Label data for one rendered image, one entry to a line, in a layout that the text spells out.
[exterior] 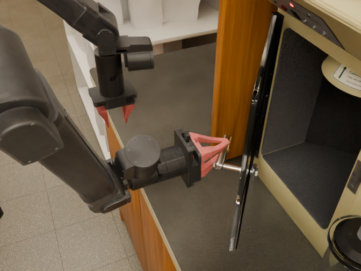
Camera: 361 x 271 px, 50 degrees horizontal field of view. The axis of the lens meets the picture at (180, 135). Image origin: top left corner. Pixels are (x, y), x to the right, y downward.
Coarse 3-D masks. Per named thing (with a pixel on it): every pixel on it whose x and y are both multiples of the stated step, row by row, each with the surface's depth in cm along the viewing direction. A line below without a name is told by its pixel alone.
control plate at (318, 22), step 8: (272, 0) 70; (280, 0) 64; (288, 0) 59; (280, 8) 71; (288, 8) 65; (296, 8) 60; (304, 8) 56; (304, 16) 61; (312, 16) 56; (312, 24) 61; (320, 24) 57; (320, 32) 61; (328, 32) 57; (336, 40) 57
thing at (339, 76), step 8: (328, 56) 73; (328, 64) 72; (336, 64) 69; (328, 72) 71; (336, 72) 69; (344, 72) 68; (352, 72) 66; (328, 80) 70; (336, 80) 69; (344, 80) 68; (352, 80) 67; (360, 80) 66; (344, 88) 68; (352, 88) 67; (360, 88) 66; (360, 96) 66
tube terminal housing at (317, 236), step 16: (288, 16) 74; (304, 32) 71; (320, 48) 68; (336, 48) 65; (352, 64) 62; (272, 80) 85; (256, 160) 102; (272, 176) 96; (272, 192) 99; (288, 192) 91; (352, 192) 70; (288, 208) 93; (304, 208) 87; (336, 208) 76; (352, 208) 72; (304, 224) 88; (320, 240) 84
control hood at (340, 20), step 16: (304, 0) 52; (320, 0) 50; (336, 0) 50; (352, 0) 50; (320, 16) 53; (336, 16) 48; (352, 16) 46; (336, 32) 54; (352, 32) 47; (352, 48) 54
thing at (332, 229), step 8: (344, 216) 66; (352, 216) 66; (360, 216) 66; (336, 224) 65; (328, 248) 66; (336, 248) 61; (328, 256) 65; (344, 256) 60; (320, 264) 70; (328, 264) 65; (336, 264) 63; (352, 264) 59
